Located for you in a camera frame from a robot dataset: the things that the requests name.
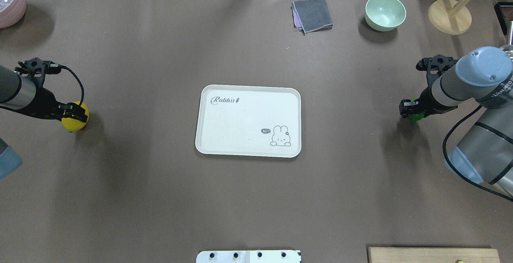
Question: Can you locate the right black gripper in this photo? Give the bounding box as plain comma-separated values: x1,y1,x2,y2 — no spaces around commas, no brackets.
399,88,458,118

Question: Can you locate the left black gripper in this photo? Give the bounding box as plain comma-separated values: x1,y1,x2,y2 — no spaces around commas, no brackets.
24,88,81,120

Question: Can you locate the green lime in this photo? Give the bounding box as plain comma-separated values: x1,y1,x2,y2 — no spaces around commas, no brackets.
407,112,425,122

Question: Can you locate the yellow lemon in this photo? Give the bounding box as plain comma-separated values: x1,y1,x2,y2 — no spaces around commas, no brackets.
61,102,90,133

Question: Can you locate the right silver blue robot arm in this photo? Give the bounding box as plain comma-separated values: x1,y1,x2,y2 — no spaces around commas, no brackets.
399,45,513,201

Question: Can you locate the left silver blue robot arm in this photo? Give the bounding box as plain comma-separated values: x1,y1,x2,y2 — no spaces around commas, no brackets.
1,61,89,133

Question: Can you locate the cream rabbit tray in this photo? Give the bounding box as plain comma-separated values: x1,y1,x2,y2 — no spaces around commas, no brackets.
195,85,302,158

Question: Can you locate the mint green bowl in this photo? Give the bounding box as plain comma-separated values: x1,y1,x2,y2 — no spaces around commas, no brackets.
364,0,407,32

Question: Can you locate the wooden mug tree stand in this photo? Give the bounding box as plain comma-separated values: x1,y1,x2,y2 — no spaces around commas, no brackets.
428,0,472,35

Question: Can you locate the metal scoop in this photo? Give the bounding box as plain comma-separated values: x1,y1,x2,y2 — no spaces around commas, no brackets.
499,29,513,59

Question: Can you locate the pink bowl with ice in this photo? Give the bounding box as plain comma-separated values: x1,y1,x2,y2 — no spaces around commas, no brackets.
0,0,27,29

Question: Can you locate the grey folded cloth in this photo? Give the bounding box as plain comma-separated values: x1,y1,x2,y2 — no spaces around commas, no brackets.
291,0,333,34

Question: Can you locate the wooden cutting board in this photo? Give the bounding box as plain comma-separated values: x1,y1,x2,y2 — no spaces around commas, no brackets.
368,247,500,263

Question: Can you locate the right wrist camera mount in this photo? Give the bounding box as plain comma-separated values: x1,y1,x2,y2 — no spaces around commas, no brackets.
416,55,458,88

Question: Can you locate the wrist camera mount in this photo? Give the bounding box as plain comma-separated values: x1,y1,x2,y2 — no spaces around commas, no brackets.
416,55,458,88
14,58,63,89

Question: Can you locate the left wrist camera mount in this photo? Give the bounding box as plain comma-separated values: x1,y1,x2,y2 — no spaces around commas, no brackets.
14,58,63,89

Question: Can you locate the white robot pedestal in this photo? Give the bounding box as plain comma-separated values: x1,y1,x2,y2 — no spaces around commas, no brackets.
196,249,302,263

